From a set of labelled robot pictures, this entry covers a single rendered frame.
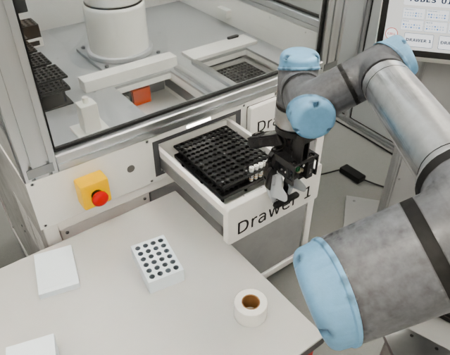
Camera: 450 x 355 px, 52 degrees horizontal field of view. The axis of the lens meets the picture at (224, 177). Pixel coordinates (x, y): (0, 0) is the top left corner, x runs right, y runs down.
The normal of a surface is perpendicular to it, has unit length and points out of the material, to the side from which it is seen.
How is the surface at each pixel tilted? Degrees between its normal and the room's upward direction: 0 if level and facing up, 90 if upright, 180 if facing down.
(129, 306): 0
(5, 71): 90
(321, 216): 0
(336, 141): 0
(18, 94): 90
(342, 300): 57
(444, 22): 50
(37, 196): 90
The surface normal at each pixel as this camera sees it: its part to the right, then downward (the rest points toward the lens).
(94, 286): 0.00, -0.79
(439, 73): -0.25, 0.59
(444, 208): -0.40, -0.65
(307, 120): 0.05, 0.61
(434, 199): -0.47, -0.80
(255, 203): 0.59, 0.50
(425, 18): -0.19, -0.05
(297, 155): -0.81, 0.37
